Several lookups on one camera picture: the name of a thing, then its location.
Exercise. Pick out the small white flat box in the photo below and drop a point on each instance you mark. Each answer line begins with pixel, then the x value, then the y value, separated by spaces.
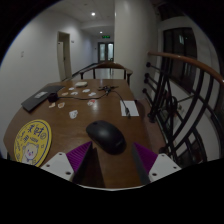
pixel 81 84

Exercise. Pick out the black railing with wooden handrail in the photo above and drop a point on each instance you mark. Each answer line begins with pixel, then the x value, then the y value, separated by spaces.
pixel 186 60

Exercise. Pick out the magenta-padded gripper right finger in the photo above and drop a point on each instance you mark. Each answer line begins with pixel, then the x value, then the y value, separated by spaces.
pixel 163 165

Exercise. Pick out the small red and white packet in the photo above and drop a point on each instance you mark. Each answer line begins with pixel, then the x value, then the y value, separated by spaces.
pixel 91 102

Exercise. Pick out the white paper sheet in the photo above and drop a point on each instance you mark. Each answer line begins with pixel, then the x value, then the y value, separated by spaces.
pixel 132 108

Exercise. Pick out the wooden armchair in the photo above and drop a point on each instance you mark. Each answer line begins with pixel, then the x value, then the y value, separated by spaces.
pixel 106 65

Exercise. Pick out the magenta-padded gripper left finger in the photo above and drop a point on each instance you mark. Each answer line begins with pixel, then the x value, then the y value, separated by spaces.
pixel 60 165

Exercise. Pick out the black closed laptop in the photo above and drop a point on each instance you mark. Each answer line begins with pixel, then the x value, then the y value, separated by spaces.
pixel 40 97

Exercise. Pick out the white crumpled packet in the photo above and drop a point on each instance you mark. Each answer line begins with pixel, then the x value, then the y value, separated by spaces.
pixel 73 114

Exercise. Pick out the green exit sign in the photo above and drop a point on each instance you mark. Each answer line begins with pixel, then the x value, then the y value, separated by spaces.
pixel 106 36

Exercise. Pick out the small pale orange packet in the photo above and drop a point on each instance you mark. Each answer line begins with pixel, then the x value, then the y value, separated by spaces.
pixel 64 94
pixel 52 105
pixel 61 105

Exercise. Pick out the white room door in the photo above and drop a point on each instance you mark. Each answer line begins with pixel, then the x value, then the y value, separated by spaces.
pixel 61 56

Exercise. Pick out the black computer mouse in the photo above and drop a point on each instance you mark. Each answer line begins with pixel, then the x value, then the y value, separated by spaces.
pixel 106 136

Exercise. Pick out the round ceiling lights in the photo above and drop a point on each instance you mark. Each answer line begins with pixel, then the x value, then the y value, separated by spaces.
pixel 93 14

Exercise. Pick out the white wall switch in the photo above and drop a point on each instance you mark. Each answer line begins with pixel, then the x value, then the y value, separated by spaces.
pixel 22 53

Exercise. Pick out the dark framed window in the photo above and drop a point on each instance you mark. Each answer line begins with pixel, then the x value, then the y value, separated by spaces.
pixel 180 56

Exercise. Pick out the yellow round printed mouse pad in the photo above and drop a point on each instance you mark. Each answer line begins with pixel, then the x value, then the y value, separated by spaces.
pixel 32 143

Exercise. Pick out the glass double door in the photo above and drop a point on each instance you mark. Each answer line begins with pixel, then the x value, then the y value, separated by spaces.
pixel 106 52

